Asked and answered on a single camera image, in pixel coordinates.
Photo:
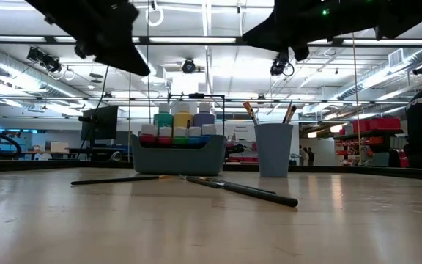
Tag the grey-blue plastic cup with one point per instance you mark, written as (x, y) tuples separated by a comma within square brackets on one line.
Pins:
[(273, 154)]

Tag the large purple paint bottle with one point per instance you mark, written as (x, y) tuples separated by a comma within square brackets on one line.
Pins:
[(203, 119)]

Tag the black ceiling spotlight pair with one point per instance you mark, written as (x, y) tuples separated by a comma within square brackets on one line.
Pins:
[(48, 62)]

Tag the grey-blue plastic caddy tray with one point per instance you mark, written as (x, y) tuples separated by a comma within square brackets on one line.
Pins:
[(178, 159)]

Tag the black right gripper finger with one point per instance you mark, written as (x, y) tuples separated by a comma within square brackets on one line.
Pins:
[(269, 36)]

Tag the small black ceiling fixture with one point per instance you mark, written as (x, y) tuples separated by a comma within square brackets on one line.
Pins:
[(420, 69)]

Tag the small light blue paint bottle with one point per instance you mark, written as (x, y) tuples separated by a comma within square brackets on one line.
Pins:
[(195, 131)]

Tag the black computer monitor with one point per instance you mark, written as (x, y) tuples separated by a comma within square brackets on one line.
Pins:
[(103, 122)]

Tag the large yellow paint bottle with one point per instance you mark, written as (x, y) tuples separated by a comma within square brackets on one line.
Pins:
[(182, 119)]

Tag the black frame beam with lights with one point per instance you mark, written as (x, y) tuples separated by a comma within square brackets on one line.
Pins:
[(144, 40)]

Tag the distant standing person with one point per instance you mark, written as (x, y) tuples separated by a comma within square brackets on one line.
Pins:
[(302, 155), (310, 157)]

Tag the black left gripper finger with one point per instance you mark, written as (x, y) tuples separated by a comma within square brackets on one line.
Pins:
[(123, 55)]

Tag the large teal paint bottle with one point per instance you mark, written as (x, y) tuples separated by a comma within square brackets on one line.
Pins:
[(163, 119)]

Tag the round black overhead camera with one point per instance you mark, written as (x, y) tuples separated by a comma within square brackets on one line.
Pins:
[(188, 66)]

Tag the white wall sign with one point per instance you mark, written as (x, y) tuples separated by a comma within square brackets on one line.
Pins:
[(241, 130)]

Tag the black and red machine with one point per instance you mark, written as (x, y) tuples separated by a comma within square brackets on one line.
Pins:
[(234, 148)]

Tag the shelf rack with red bins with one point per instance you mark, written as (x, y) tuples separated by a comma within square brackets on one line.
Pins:
[(376, 124)]

